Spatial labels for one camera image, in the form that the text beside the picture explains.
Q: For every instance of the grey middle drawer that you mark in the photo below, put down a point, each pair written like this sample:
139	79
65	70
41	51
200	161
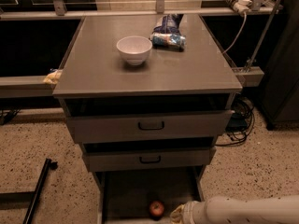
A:
137	160

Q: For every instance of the white bowl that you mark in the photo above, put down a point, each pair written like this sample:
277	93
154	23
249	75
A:
134	49

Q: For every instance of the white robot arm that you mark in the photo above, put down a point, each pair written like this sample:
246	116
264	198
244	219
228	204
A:
226	210

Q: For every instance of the yellow sponge on rail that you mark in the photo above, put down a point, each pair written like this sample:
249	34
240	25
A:
53	77

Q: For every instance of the white power strip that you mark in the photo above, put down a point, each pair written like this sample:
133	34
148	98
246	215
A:
239	6

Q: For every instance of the black metal bar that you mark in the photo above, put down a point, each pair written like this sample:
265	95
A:
49	164

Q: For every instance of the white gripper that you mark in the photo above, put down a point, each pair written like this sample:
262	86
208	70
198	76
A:
189	211

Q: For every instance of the dark cabinet right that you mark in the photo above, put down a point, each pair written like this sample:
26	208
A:
278	94

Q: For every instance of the grey top drawer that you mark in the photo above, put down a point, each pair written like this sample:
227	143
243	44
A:
121	128

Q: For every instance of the blue chip bag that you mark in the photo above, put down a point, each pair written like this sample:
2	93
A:
166	33

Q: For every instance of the grey bottom drawer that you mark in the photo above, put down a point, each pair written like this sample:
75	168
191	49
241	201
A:
126	195

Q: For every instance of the red apple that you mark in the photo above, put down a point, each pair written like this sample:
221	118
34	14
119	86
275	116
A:
156	209

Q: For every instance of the grey drawer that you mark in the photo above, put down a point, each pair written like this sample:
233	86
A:
126	195
137	160
121	128

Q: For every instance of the grey drawer cabinet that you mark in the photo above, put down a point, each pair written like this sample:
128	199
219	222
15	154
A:
96	81

